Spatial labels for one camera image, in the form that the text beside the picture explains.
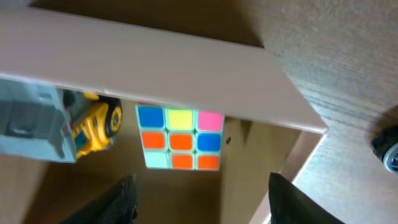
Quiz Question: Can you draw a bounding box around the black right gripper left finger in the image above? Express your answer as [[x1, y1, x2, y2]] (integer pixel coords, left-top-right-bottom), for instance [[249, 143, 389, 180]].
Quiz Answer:
[[60, 175, 137, 224]]

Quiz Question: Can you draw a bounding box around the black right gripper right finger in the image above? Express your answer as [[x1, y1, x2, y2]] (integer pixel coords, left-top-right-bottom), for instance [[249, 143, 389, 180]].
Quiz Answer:
[[269, 172, 344, 224]]

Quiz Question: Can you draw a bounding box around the pink box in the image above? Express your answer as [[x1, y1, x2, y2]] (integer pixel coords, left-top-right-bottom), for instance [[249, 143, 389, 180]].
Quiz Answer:
[[1, 9, 328, 223]]

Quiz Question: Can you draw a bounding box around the multicoloured puzzle cube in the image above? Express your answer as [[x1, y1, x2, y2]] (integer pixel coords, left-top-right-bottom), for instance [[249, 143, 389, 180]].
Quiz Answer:
[[136, 105, 224, 171]]

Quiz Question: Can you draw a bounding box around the black round ridged disc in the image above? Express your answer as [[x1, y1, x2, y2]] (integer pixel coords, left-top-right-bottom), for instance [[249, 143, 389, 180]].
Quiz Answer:
[[371, 126, 397, 175]]

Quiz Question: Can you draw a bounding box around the yellow grey toy truck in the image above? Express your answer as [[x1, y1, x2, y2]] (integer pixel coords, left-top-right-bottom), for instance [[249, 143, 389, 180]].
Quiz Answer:
[[1, 80, 123, 163]]

